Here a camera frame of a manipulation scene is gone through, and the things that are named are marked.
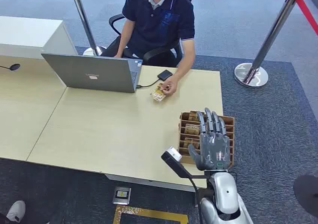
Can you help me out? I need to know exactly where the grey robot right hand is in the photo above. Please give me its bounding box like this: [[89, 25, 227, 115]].
[[187, 107, 231, 171]]

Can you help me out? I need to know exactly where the person's left hand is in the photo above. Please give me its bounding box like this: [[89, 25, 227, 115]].
[[161, 75, 179, 96]]

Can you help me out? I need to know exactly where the stack of patterned cards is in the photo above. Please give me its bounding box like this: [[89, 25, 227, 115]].
[[150, 82, 167, 102]]

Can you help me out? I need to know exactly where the wooden slotted card organizer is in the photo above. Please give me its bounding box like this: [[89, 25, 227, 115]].
[[178, 111, 235, 169]]

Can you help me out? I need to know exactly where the person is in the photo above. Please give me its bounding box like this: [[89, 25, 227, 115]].
[[100, 0, 196, 96]]

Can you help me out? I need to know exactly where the black office chair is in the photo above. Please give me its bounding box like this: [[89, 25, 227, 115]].
[[109, 0, 196, 68]]

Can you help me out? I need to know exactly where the grey laptop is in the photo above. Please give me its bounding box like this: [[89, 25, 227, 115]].
[[41, 53, 144, 94]]

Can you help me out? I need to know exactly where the metal floor socket box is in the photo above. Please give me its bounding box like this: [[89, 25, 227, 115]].
[[112, 186, 131, 206]]

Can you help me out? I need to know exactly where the black round base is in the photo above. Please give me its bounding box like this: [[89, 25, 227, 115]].
[[293, 174, 318, 218]]

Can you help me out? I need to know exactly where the white cabinet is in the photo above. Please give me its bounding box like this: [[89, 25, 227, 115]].
[[0, 15, 78, 59]]

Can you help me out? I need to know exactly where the black desk microphone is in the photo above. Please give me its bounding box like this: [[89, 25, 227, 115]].
[[0, 63, 21, 72]]

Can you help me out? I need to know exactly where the white shoe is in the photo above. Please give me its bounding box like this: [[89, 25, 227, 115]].
[[5, 200, 26, 224]]

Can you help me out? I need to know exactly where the black card reader cable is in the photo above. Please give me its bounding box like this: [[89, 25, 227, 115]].
[[136, 78, 161, 89]]

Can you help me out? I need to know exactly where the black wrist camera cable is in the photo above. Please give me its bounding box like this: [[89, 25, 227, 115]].
[[188, 177, 204, 224]]

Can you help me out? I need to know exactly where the white desk frame beam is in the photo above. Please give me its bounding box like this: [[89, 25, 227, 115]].
[[105, 173, 197, 193]]

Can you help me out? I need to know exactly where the chrome stanchion post with base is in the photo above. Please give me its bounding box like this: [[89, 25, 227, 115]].
[[69, 0, 107, 57], [233, 0, 305, 89]]

